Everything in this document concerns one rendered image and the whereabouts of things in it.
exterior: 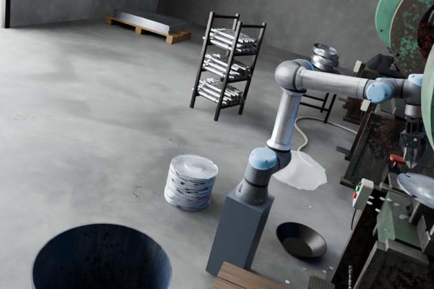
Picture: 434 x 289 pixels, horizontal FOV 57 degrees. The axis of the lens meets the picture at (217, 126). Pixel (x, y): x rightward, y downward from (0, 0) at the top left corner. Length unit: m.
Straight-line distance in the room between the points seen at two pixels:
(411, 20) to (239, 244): 1.82
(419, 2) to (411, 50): 0.30
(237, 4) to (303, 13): 1.35
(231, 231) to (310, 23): 6.67
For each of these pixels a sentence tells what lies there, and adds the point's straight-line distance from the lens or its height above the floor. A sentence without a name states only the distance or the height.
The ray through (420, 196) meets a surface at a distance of 1.71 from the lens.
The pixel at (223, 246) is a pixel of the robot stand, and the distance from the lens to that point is 1.99.
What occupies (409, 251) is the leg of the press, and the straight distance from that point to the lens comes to 1.62.
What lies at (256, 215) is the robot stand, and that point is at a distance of 1.83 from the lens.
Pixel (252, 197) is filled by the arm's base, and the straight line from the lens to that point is 1.83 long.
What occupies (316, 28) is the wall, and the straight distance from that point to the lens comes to 8.25.
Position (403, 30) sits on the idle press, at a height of 1.26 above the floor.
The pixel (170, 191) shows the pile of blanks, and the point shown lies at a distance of 2.48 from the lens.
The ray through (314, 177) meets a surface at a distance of 3.02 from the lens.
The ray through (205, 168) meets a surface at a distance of 2.48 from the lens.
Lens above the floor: 1.42
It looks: 23 degrees down
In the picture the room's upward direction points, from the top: 14 degrees clockwise
